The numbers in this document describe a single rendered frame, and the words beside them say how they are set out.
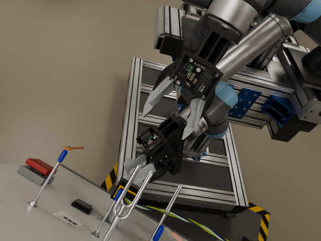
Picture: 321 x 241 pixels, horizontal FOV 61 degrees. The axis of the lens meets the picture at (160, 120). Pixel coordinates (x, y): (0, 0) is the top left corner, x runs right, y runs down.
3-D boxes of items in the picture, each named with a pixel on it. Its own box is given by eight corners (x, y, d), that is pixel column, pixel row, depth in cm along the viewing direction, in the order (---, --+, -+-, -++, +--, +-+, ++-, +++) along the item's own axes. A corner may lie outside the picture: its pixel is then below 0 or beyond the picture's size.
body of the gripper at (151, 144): (132, 140, 66) (169, 108, 68) (147, 158, 72) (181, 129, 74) (148, 158, 61) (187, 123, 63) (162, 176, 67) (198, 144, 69)
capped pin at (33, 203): (37, 205, 44) (72, 146, 45) (37, 208, 43) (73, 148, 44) (27, 201, 43) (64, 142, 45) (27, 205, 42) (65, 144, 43)
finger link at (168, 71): (146, 83, 51) (183, 51, 48) (148, 82, 52) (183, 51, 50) (163, 103, 51) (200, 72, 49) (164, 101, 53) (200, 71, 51)
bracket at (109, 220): (117, 226, 57) (129, 204, 57) (116, 229, 54) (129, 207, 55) (98, 215, 56) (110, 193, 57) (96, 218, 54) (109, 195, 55)
